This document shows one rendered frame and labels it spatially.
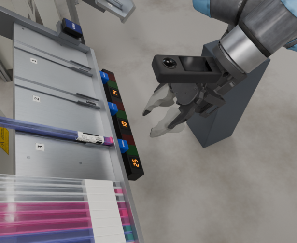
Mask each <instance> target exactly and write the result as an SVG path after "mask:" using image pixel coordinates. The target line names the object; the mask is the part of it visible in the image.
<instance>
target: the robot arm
mask: <svg viewBox="0 0 297 243"><path fill-rule="evenodd" d="M192 3H193V7H194V9H195V10H197V11H198V12H200V13H202V14H204V15H206V16H208V17H209V18H214V19H217V20H220V21H222V22H225V23H227V24H228V27H227V30H226V32H225V33H224V35H223V36H222V37H221V39H220V40H219V42H218V44H217V45H216V46H215V47H214V48H213V49H212V51H213V53H214V55H215V57H216V58H215V59H214V58H213V57H210V56H186V55H162V54H156V55H155V56H154V58H153V61H152V68H153V71H154V74H155V76H156V80H157V82H158V83H160V84H159V85H158V87H157V88H156V89H155V90H154V93H153V94H152V96H151V97H150V99H149V101H148V103H147V105H146V107H145V109H144V111H143V113H142V115H143V116H146V115H147V114H149V113H150V112H151V111H152V110H153V109H154V108H156V107H158V106H160V107H169V106H172V105H173V104H174V103H175V102H174V100H173V98H174V97H176V98H177V101H176V104H177V105H180V107H179V108H174V107H170V108H169V110H168V111H167V113H166V116H165V117H164V118H163V119H162V120H160V121H159V122H158V124H157V125H156V126H155V127H154V128H152V129H151V132H150V137H151V138H153V137H159V136H161V135H164V134H166V133H179V132H181V131H182V130H183V129H184V128H185V124H184V122H185V121H187V120H189V119H190V118H191V117H192V116H193V114H194V112H195V113H200V114H199V116H201V117H204V118H207V117H208V116H210V115H211V114H213V113H214V112H215V111H217V110H218V109H219V108H220V107H222V106H223V105H224V104H225V103H226V101H225V100H224V98H223V96H224V95H225V94H226V93H228V92H229V91H230V90H231V89H233V88H234V87H235V86H237V85H238V84H239V83H240V82H242V81H243V80H244V79H246V78H247V77H248V76H247V74H246V73H250V72H251V71H252V70H253V69H255V68H256V67H257V66H259V65H260V64H261V63H262V62H264V61H265V60H266V59H268V57H269V56H271V55H272V54H273V53H275V52H276V51H277V50H279V49H280V48H281V47H284V48H286V49H288V50H289V49H290V50H293V51H295V52H297V0H192ZM214 105H217V106H218V107H217V108H215V109H214V110H213V111H211V112H210V113H206V112H207V111H208V110H209V109H211V108H212V107H213V106H214Z"/></svg>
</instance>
